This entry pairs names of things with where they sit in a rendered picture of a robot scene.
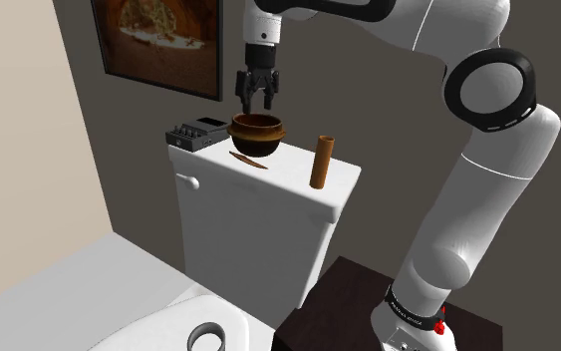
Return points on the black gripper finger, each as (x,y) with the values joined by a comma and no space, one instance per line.
(271,90)
(244,92)

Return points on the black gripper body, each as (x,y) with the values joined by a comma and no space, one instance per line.
(260,57)

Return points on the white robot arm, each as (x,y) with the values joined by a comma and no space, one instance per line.
(474,204)

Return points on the brown wooden bowl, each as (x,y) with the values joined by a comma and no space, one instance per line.
(256,138)

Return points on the black electronic box with knobs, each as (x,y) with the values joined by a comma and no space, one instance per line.
(193,134)

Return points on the brown wooden stick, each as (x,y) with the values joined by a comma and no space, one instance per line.
(247,160)

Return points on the brown cardboard tube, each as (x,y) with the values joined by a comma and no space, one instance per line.
(322,163)

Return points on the white toilet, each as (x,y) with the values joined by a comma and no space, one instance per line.
(255,228)

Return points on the dark robot stand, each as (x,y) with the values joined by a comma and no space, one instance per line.
(338,311)

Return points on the white bathtub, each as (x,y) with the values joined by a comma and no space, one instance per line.
(66,296)

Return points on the framed brown wall picture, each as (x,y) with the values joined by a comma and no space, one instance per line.
(163,43)

